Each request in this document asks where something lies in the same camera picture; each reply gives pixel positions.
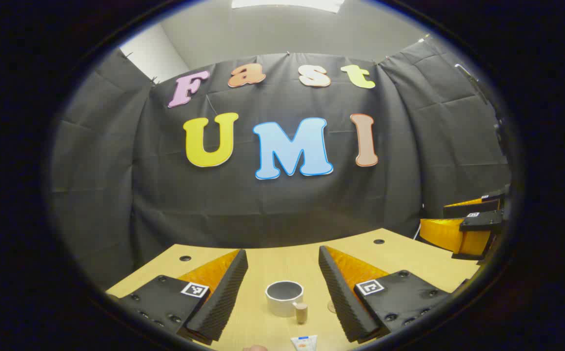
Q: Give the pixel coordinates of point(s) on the light wooden desktop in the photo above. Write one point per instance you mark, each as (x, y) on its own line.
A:
(282, 263)

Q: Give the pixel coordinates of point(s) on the round wooden coaster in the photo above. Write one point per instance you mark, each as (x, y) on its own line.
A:
(332, 307)

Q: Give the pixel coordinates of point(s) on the white toothpaste tube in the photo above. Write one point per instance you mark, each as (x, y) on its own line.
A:
(304, 343)

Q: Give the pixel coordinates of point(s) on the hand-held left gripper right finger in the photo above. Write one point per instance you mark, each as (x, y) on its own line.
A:
(343, 304)

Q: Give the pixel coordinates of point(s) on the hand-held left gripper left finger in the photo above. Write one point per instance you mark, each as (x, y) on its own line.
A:
(224, 302)

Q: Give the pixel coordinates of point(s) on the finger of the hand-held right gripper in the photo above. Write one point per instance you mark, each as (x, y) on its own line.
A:
(480, 222)
(468, 208)

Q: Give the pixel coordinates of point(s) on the ceiling light panel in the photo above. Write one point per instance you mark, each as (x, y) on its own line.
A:
(287, 4)

